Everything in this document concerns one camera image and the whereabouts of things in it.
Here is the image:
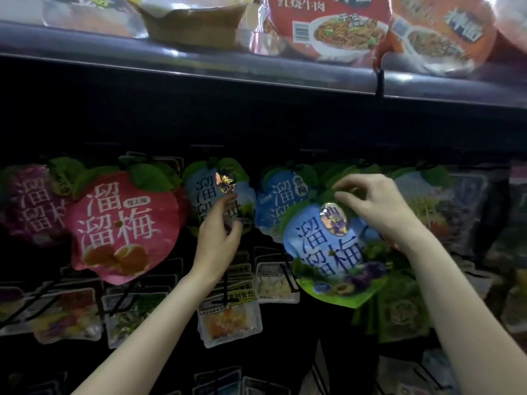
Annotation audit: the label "person's right hand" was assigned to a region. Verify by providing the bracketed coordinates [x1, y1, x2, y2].
[333, 172, 429, 252]

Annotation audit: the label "person's left hand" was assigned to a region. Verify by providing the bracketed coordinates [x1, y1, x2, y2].
[189, 193, 244, 280]

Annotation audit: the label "small blue round snack bag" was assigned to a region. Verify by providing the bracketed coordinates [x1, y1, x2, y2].
[280, 190, 390, 309]

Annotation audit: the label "clear white candy packets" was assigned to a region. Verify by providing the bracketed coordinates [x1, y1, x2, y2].
[254, 252, 301, 305]

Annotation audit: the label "clear yellow-label candy bag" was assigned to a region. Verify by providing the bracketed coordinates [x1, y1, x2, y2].
[198, 279, 265, 349]

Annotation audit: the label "small pink round snack bag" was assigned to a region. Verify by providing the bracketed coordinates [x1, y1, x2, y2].
[66, 162, 186, 286]

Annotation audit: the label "green snack pouch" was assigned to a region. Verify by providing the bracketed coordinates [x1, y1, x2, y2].
[354, 271, 433, 342]

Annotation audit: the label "clear green candy packets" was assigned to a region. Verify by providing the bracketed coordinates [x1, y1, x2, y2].
[101, 290, 170, 349]

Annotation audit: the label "row of small clear pouches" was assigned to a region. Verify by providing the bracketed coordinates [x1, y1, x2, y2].
[193, 366, 289, 395]

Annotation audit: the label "clear colourful-cube candy bag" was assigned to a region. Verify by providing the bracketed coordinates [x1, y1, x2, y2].
[29, 287, 104, 344]

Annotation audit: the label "person's left forearm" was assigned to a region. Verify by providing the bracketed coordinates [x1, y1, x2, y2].
[74, 271, 219, 395]

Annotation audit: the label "person's right forearm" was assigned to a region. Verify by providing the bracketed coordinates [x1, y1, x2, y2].
[403, 234, 527, 395]

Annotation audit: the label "orange noodle bowl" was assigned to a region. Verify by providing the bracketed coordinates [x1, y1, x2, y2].
[387, 0, 499, 77]

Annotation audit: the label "red noodle packet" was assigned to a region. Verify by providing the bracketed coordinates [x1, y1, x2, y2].
[263, 0, 392, 64]

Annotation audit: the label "yellow lidded bowl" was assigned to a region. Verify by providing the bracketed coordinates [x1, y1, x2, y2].
[124, 0, 256, 50]

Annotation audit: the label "red lidded noodle bowl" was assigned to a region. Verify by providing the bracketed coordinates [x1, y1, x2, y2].
[494, 0, 527, 54]

